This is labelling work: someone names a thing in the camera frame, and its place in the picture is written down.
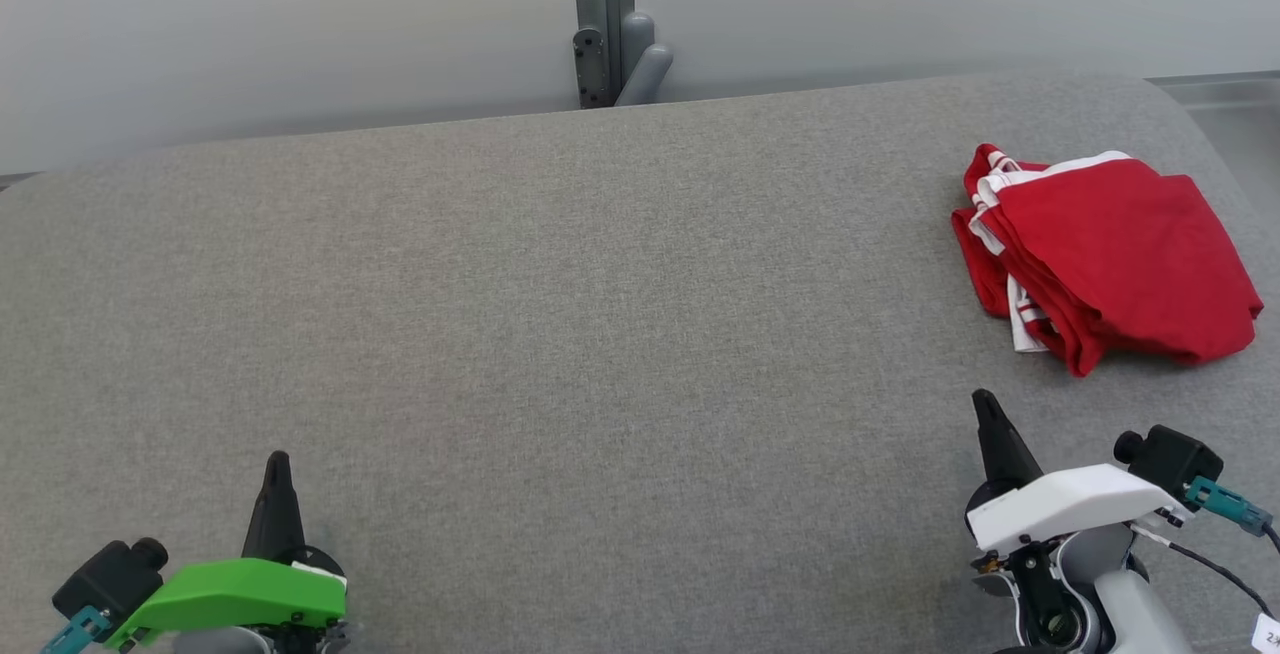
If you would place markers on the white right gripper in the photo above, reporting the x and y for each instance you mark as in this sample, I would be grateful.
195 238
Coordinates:
1070 504

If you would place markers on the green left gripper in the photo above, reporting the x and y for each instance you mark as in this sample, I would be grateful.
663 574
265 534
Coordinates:
240 594

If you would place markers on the red shorts with white stripe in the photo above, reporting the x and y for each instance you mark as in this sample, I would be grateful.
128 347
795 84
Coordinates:
1130 264

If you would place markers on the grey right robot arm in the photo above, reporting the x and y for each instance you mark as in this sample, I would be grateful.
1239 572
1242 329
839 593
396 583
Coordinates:
1130 604

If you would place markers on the white label tag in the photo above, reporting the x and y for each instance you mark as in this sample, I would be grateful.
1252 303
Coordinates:
1268 634

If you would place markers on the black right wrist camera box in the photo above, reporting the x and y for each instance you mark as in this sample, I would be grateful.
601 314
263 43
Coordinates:
1170 459

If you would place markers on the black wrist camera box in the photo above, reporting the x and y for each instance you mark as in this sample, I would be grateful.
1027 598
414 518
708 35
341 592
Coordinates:
1170 459
105 579

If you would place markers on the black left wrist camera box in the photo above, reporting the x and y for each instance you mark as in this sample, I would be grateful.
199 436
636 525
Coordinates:
105 579

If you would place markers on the grey metal post with bracket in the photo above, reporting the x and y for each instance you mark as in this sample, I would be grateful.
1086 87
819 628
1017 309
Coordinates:
595 14

